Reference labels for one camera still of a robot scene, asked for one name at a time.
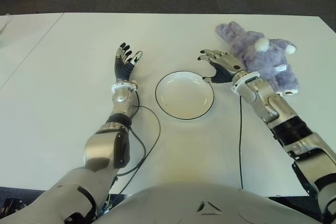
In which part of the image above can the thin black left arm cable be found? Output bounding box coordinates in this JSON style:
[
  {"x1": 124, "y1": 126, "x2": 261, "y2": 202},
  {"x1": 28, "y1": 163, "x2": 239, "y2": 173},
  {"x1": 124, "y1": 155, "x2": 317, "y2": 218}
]
[{"x1": 104, "y1": 89, "x2": 162, "y2": 206}]

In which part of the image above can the purple plush bunny doll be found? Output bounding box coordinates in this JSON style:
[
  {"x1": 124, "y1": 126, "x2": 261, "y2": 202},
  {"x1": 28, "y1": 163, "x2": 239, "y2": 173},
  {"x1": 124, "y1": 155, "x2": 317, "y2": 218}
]
[{"x1": 215, "y1": 21, "x2": 300, "y2": 98}]

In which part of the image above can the thin white wire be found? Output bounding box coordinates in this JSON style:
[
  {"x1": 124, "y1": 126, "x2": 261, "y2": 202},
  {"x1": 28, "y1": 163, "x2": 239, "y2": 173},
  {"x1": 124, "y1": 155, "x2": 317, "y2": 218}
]
[{"x1": 4, "y1": 13, "x2": 12, "y2": 32}]

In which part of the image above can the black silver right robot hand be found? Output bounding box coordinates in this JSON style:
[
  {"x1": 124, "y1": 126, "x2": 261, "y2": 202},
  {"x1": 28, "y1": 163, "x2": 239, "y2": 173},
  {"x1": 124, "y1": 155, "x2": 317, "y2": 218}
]
[{"x1": 196, "y1": 48, "x2": 247, "y2": 84}]

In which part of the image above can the white plate with black rim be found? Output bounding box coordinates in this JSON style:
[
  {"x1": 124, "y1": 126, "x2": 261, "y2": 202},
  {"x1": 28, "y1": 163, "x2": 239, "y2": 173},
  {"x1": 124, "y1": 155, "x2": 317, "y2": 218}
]
[{"x1": 155, "y1": 70, "x2": 215, "y2": 120}]

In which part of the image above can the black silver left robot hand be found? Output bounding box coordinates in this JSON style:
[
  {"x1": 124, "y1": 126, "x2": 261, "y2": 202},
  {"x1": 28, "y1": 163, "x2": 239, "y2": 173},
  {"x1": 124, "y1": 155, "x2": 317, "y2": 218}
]
[{"x1": 114, "y1": 41, "x2": 144, "y2": 82}]

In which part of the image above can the black box under table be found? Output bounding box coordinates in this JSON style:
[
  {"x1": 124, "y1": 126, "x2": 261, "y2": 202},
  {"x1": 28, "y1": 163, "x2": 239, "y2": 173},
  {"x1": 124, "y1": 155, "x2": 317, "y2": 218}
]
[{"x1": 2, "y1": 197, "x2": 27, "y2": 213}]

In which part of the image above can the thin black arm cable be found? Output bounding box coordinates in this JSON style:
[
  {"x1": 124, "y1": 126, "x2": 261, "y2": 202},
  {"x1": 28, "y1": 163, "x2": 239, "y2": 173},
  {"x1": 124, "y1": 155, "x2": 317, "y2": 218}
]
[
  {"x1": 238, "y1": 94, "x2": 244, "y2": 190},
  {"x1": 104, "y1": 89, "x2": 162, "y2": 206}
]

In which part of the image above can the silver robot torso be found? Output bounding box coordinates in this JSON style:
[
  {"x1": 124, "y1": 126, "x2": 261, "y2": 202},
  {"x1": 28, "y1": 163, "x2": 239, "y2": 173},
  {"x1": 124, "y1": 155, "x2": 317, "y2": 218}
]
[{"x1": 93, "y1": 180, "x2": 316, "y2": 224}]

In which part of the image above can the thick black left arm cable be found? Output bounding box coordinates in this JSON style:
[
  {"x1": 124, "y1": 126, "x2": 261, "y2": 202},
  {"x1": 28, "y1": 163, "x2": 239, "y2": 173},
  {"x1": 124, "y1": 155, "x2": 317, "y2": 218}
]
[{"x1": 115, "y1": 126, "x2": 147, "y2": 177}]

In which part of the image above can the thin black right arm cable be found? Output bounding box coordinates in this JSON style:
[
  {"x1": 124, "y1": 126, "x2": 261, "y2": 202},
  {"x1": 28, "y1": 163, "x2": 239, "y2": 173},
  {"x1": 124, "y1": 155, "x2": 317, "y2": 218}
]
[{"x1": 238, "y1": 94, "x2": 244, "y2": 190}]

